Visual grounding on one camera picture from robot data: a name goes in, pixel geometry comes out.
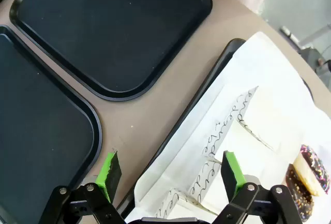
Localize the chocolate donut coloured sprinkles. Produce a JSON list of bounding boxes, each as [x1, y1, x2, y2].
[[293, 144, 331, 197]]

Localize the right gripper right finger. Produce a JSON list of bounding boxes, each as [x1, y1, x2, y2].
[[211, 150, 304, 224]]

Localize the chocolate donut gold pearls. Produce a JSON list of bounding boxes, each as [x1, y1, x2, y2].
[[284, 163, 315, 222]]

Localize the white paper box black script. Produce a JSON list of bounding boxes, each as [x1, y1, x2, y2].
[[236, 86, 284, 155], [154, 188, 219, 221]]

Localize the black tray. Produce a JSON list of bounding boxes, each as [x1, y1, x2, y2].
[[9, 0, 213, 102], [0, 24, 103, 224], [115, 37, 246, 219]]

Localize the white paper sheet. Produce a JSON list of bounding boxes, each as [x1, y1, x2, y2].
[[124, 31, 331, 224]]

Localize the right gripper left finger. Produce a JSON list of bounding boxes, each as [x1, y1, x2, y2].
[[38, 150, 126, 224]]

